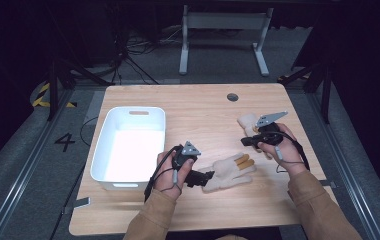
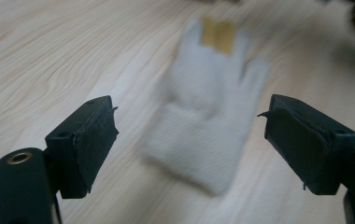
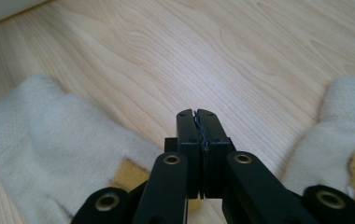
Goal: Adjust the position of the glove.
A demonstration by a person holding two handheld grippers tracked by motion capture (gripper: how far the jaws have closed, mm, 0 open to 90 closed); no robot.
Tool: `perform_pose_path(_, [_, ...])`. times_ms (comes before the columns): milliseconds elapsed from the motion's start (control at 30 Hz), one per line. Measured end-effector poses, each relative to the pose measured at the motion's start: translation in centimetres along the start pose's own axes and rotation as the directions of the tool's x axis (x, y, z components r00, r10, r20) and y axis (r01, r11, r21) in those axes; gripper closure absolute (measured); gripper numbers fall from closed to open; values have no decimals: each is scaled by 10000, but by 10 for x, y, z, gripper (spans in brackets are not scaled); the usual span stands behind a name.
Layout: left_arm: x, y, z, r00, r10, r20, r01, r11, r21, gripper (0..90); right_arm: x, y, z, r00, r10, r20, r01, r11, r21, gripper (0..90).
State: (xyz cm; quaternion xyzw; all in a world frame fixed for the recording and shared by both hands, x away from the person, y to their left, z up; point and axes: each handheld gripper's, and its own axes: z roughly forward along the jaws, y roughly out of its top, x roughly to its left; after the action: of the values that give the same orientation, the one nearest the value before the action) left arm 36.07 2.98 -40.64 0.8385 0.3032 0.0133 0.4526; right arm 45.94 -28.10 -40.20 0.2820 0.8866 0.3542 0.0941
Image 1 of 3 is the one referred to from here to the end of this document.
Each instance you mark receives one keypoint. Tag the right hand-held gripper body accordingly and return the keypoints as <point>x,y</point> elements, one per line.
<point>270,128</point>

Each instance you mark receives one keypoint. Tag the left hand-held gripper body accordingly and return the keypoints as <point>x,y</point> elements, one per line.
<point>184,154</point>

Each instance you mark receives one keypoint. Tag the beige knit glove orange fingertips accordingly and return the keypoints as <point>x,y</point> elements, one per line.
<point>247,122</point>
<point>228,173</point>

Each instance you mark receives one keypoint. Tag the white plastic storage bin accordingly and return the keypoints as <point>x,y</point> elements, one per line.
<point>129,150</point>

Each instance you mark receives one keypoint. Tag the person's left hand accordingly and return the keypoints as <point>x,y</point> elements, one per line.
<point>166,175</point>

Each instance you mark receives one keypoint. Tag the person's right hand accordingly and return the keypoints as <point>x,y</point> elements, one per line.
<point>288,153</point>

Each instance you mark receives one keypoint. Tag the grey round table grommet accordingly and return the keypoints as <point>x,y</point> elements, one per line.
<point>232,97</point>

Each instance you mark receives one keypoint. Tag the black metal stand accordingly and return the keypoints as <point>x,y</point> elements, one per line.
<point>324,86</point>
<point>54,90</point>

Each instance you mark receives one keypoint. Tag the yellow black hazard tape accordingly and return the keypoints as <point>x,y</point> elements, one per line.
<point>41,96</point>

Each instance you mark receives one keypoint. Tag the grey metal table bracket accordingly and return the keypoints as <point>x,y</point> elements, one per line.
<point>328,183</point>
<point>78,204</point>

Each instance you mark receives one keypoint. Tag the white metal desk frame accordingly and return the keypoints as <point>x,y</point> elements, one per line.
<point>224,20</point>

